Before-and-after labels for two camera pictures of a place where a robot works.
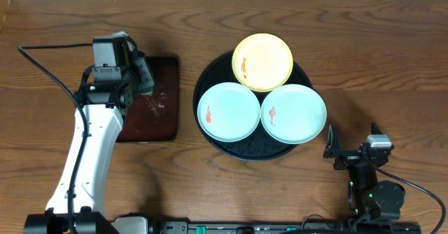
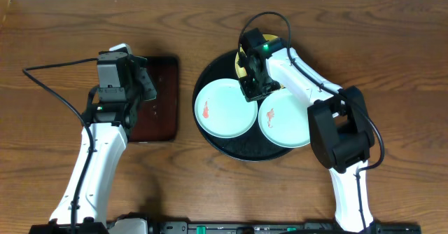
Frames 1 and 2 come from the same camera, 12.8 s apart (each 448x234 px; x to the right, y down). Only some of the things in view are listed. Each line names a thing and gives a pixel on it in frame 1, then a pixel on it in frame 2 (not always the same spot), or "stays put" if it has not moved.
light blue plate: (293, 113) stays put
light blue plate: (228, 111) stays put
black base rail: (318, 224) stays put
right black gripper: (333, 150) to (250, 95)
